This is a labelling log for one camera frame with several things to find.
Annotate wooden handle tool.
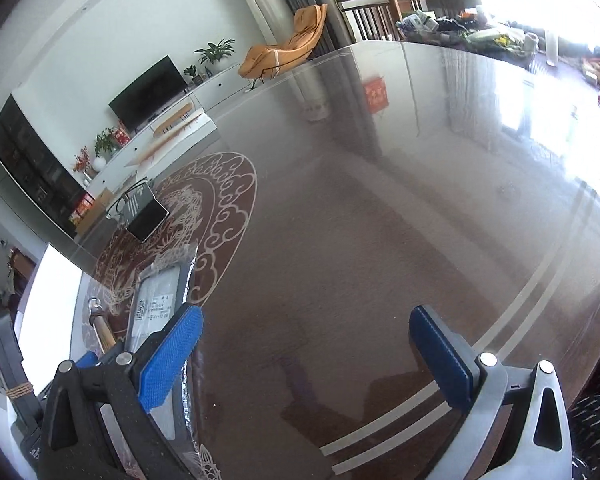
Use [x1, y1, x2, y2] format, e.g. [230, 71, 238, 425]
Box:
[87, 298, 117, 354]

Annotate clear packaged item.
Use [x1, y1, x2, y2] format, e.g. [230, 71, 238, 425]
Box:
[124, 240, 198, 444]

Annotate black frame eyeglasses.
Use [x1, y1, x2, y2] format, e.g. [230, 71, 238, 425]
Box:
[106, 178, 154, 222]

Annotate black odor removing bar box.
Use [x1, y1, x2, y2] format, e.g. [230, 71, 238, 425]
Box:
[123, 194, 170, 243]

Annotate red flowers white vase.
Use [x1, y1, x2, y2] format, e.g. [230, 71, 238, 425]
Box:
[72, 146, 107, 179]

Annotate black display cabinet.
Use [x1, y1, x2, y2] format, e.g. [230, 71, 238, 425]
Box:
[0, 96, 85, 238]

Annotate leafy plant beside red box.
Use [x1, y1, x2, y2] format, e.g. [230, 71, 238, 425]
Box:
[94, 128, 119, 157]

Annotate white coffee table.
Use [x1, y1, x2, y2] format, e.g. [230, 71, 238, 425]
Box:
[125, 113, 216, 178]

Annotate wooden stool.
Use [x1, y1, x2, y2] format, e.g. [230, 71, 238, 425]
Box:
[152, 103, 195, 136]

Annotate black flat television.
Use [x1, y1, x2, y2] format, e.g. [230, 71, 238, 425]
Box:
[109, 55, 187, 131]

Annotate white tv cabinet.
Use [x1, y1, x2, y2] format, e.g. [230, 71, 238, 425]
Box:
[86, 63, 248, 198]

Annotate small potted plant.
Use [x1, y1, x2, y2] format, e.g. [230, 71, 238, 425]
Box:
[183, 64, 204, 87]

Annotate green potted plant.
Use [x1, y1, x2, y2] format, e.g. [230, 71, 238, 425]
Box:
[195, 38, 235, 74]

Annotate orange lounge chair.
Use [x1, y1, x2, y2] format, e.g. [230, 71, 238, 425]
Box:
[238, 3, 328, 80]

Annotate white bottle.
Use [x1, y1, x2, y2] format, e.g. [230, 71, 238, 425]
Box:
[545, 30, 559, 67]

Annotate dark wooden armchair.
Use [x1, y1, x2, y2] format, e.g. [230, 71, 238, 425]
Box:
[332, 0, 403, 42]

